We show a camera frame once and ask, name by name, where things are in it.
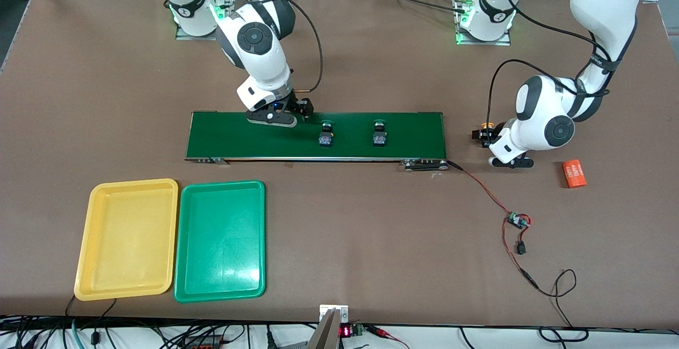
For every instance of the small green circuit board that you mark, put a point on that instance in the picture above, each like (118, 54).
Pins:
(515, 220)

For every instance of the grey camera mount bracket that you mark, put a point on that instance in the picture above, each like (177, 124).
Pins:
(326, 333)

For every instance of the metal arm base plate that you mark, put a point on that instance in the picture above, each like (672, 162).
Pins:
(185, 37)
(504, 42)

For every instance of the green push button switch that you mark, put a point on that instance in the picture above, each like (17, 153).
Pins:
(379, 139)
(325, 140)

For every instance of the red clip lead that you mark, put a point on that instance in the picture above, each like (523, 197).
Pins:
(382, 332)

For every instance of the yellow push button switch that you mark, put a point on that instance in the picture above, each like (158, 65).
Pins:
(486, 125)

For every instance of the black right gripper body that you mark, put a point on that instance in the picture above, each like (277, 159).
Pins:
(295, 105)

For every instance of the yellow plastic tray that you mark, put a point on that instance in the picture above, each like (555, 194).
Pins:
(127, 264)

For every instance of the red digit display module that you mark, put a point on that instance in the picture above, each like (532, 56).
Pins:
(346, 331)

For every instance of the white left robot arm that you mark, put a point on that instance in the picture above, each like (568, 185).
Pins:
(546, 126)

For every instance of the green plastic tray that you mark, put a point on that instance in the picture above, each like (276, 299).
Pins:
(228, 269)

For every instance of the black red power strip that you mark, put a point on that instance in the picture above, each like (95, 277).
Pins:
(201, 345)

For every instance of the green conveyor belt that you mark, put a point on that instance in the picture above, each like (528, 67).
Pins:
(419, 137)

